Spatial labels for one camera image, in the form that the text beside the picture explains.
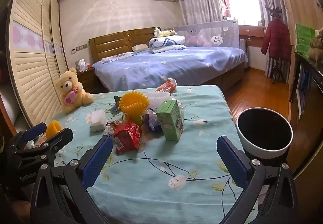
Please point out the red snack wrapper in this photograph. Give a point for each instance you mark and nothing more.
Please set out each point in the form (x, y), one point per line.
(127, 135)

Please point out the cream teddy bear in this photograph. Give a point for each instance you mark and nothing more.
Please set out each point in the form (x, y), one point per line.
(73, 92)

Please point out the brown plush toy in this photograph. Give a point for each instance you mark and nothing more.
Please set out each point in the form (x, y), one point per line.
(316, 47)

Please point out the wooden headboard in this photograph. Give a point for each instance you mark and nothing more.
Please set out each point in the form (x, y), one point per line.
(111, 45)

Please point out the clear plastic wrapper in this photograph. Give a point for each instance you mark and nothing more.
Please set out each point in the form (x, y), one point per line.
(181, 110)

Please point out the yellow plush toy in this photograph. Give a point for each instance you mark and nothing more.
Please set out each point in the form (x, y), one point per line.
(164, 33)

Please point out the bed with blue sheet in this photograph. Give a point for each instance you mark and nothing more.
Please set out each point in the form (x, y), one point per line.
(176, 65)

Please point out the orange snack wrapper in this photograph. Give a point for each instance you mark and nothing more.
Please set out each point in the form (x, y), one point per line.
(167, 85)

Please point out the wooden window desk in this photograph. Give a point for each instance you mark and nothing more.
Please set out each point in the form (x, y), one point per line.
(251, 31)

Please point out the folded blue white quilt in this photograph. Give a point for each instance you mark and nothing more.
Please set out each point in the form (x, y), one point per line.
(166, 43)

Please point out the purple snack wrapper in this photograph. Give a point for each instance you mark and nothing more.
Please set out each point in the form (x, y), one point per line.
(152, 123)

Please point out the teal floral tablecloth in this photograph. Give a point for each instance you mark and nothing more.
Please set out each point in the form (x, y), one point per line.
(176, 158)

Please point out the small yellow foam fruit net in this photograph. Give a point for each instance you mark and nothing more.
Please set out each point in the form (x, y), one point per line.
(53, 128)

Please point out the red padded coat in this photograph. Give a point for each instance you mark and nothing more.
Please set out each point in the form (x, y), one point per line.
(276, 39)

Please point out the dark wooden coat rack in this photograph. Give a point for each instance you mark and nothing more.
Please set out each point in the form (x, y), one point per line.
(273, 9)

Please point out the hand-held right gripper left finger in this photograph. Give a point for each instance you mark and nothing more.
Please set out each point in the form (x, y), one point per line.
(97, 161)

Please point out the wooden nightstand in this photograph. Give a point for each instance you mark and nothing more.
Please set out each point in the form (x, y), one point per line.
(87, 80)

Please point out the pink plush toy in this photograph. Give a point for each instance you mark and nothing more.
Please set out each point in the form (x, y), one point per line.
(198, 41)

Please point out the large yellow foam fruit net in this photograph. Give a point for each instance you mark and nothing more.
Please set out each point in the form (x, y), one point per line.
(133, 104)

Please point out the cream pillow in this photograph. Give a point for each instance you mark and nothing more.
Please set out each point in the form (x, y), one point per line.
(140, 48)

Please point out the white and black waste bin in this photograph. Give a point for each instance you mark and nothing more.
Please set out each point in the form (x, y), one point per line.
(265, 148)

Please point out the green drink carton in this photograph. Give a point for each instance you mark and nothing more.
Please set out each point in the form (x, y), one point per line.
(170, 123)

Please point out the blue printed pillow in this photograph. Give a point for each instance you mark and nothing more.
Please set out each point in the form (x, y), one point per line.
(118, 57)

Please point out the wall switch panel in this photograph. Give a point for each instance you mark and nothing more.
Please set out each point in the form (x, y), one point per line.
(80, 48)

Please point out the grey mesh bed rail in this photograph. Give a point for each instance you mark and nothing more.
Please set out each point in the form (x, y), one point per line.
(222, 29)

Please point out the white foam fruit net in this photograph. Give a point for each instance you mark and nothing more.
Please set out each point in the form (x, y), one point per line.
(159, 99)

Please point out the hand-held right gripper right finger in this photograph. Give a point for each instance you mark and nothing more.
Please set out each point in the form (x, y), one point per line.
(232, 163)

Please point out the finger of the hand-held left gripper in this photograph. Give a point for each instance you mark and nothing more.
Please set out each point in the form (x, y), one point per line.
(35, 130)
(60, 135)

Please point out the black glossy cabinet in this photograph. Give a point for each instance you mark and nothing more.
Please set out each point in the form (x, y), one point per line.
(313, 103)

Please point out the stack of green boxes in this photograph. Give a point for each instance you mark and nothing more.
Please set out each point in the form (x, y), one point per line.
(304, 39)

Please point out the cream louvered wardrobe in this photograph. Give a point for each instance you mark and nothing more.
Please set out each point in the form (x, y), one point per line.
(30, 70)

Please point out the window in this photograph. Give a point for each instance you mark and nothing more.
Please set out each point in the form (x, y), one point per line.
(244, 4)

